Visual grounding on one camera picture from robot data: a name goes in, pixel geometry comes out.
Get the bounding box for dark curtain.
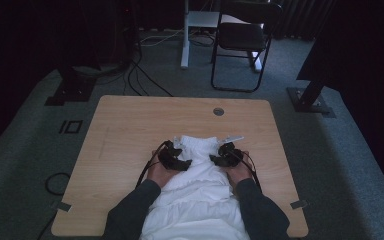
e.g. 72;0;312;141
273;0;338;43

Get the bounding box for person's right hand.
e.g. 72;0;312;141
224;151;253;191

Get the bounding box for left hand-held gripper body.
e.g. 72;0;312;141
158;135;184;169

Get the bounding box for black floor cables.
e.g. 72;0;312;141
123;49;174;98

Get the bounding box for person's left hand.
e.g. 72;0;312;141
147;151;178;189

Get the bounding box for grey tape piece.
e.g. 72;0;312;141
57;201;73;213
289;199;308;210

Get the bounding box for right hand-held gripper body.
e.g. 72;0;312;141
218;134;245;168

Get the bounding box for white skirt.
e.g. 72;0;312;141
139;134;251;240

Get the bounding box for black stand base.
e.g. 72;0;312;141
44;66;98;107
286;33;337;118

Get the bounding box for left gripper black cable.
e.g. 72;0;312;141
135;141;168;188

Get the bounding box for black folding chair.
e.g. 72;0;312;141
210;0;283;94

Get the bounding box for white desk frame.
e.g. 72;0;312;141
180;0;264;73

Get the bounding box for white floor cable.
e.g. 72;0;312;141
139;29;184;48

